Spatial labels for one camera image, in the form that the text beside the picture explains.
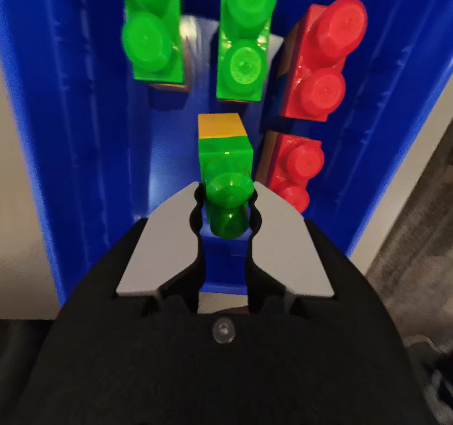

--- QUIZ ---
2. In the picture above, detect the person's dark sweatshirt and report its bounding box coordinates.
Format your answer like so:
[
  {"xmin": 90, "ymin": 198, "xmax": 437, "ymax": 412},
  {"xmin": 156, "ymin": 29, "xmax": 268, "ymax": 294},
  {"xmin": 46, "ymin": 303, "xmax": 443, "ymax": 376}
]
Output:
[{"xmin": 0, "ymin": 321, "xmax": 48, "ymax": 425}]

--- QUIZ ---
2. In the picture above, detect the grey desk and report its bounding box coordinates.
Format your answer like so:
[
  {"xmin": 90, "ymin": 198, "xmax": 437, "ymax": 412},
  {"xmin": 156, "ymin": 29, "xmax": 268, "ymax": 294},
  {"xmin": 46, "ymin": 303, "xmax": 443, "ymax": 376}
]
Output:
[{"xmin": 0, "ymin": 75, "xmax": 453, "ymax": 321}]

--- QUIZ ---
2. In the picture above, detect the blue plastic bin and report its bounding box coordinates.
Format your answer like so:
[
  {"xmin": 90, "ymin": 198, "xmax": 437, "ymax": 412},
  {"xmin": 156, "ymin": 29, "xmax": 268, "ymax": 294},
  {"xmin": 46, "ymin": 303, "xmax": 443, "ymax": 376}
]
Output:
[{"xmin": 0, "ymin": 0, "xmax": 453, "ymax": 307}]

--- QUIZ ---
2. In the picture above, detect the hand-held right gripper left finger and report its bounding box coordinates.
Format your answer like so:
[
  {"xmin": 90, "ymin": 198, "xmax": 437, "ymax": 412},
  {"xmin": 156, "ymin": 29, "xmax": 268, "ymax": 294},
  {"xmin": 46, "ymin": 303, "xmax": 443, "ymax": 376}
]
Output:
[{"xmin": 115, "ymin": 181, "xmax": 207, "ymax": 310}]

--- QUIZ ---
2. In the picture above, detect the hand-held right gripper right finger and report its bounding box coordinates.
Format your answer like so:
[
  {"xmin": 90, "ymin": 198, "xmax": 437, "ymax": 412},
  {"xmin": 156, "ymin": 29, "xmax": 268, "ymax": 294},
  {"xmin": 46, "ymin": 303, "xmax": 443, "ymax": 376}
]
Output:
[{"xmin": 244, "ymin": 181, "xmax": 336, "ymax": 315}]

